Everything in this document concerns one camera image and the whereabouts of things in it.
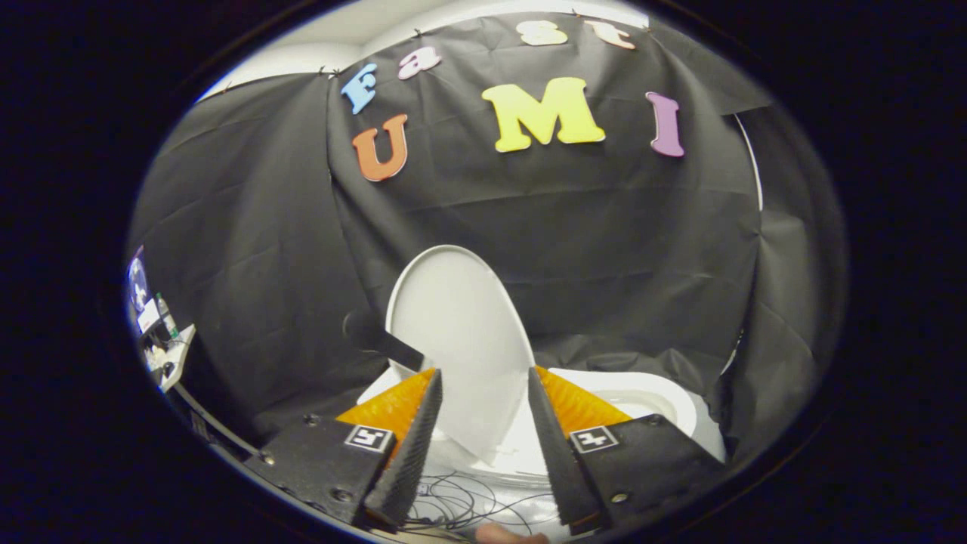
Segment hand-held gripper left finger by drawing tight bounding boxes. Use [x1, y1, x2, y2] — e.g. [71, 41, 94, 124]
[243, 368, 445, 530]

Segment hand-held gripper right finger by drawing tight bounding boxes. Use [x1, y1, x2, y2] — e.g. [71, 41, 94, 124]
[527, 366, 728, 534]

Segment white toilet lid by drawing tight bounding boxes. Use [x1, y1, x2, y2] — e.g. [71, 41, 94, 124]
[385, 244, 538, 466]

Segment white toilet body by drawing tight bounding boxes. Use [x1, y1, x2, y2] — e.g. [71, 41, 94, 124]
[355, 366, 728, 492]

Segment black backdrop cloth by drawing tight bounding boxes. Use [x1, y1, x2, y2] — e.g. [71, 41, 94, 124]
[128, 11, 848, 456]

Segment thin black floor cables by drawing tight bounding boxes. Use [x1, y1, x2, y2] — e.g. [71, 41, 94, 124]
[408, 471, 561, 534]

